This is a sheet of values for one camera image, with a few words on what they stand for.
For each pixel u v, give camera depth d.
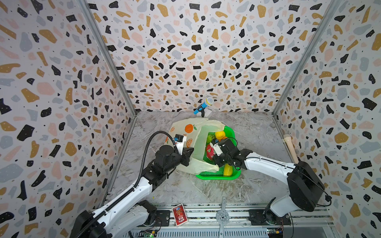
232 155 0.67
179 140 0.65
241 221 0.73
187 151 0.70
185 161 0.67
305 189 0.44
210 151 0.88
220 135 0.97
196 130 0.87
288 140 1.06
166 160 0.58
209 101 0.92
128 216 0.56
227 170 0.85
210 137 0.96
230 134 1.00
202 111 1.01
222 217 0.75
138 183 0.51
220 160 0.76
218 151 0.76
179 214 0.73
